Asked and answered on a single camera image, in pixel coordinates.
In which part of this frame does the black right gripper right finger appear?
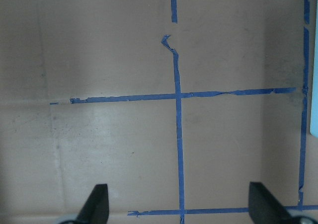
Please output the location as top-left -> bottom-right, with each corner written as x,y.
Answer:
248,182 -> 300,224

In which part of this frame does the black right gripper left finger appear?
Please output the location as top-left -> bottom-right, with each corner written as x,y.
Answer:
76,184 -> 109,224

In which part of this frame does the light blue plastic tray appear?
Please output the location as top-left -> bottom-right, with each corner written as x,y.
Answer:
304,0 -> 318,138

